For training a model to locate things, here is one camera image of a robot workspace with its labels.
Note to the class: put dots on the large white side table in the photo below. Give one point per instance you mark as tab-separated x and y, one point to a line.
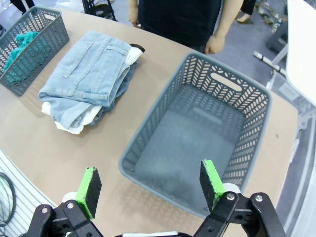
302	49

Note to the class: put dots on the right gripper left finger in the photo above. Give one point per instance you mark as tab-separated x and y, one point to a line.
90	190

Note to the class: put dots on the light blue denim jeans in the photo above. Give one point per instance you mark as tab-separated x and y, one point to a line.
86	69

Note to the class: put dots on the person in black t-shirt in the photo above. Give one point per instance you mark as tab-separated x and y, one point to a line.
177	19

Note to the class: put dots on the white garment with black trim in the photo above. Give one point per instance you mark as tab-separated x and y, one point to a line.
71	128

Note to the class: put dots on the person's right hand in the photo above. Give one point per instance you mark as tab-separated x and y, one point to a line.
134	20

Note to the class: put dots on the black camera tripod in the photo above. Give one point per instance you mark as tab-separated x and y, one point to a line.
98	8

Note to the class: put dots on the white ribbed base plate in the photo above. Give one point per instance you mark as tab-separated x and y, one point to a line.
22	187

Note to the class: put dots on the person's right forearm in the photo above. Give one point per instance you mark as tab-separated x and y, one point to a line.
132	7

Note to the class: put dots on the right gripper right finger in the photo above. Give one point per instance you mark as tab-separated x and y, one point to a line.
209	185

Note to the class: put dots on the teal green top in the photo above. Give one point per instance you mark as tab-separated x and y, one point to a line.
19	47

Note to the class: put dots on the grey plastic woven basket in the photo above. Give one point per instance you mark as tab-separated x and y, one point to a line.
187	148
37	49

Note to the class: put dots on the person's left forearm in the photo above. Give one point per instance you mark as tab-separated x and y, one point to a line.
225	19

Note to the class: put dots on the person's left hand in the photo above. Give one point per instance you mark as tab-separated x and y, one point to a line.
215	44

